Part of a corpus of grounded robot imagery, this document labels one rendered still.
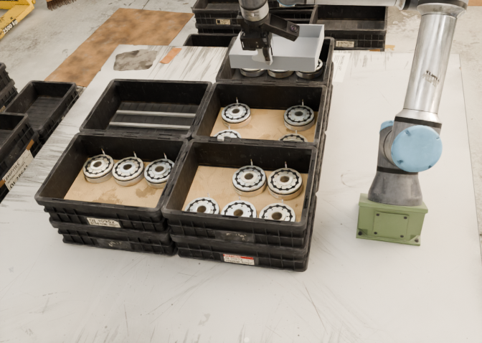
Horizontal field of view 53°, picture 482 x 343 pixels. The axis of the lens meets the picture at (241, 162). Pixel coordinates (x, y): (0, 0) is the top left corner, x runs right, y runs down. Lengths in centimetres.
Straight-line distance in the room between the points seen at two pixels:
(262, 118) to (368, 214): 53
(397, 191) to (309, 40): 60
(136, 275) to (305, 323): 52
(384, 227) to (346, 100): 68
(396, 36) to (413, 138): 252
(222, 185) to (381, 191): 47
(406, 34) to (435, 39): 245
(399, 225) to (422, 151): 28
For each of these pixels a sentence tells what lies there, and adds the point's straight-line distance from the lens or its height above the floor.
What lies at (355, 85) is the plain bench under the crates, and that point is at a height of 70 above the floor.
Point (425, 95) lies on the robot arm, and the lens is 129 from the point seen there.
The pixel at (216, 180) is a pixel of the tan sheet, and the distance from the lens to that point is 153.
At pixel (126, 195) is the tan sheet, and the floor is 83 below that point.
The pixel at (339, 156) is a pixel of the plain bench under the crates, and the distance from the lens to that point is 175.
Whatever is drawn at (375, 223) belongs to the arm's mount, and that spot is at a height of 78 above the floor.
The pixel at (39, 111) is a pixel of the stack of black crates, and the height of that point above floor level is 38.
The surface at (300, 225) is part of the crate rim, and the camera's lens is 126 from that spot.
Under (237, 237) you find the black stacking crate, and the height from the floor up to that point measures 84.
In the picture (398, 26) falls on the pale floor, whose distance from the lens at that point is 384.
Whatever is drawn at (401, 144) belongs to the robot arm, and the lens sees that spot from 125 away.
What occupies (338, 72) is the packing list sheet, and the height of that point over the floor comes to 70.
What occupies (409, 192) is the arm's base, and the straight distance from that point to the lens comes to 141.
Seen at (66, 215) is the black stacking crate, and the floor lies 85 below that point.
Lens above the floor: 193
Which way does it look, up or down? 45 degrees down
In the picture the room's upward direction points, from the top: 10 degrees counter-clockwise
